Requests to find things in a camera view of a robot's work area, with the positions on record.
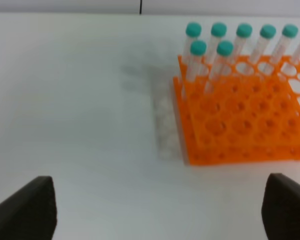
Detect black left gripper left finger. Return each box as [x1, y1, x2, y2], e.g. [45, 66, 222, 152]
[0, 176, 57, 240]

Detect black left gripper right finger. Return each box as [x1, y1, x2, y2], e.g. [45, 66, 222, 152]
[261, 173, 300, 240]

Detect orange test tube rack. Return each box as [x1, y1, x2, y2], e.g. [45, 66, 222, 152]
[171, 63, 300, 166]

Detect test tube with teal cap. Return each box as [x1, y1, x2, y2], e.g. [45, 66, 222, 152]
[186, 40, 207, 82]

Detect clear graduated test tube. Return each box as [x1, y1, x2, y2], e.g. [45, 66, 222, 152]
[204, 40, 234, 94]

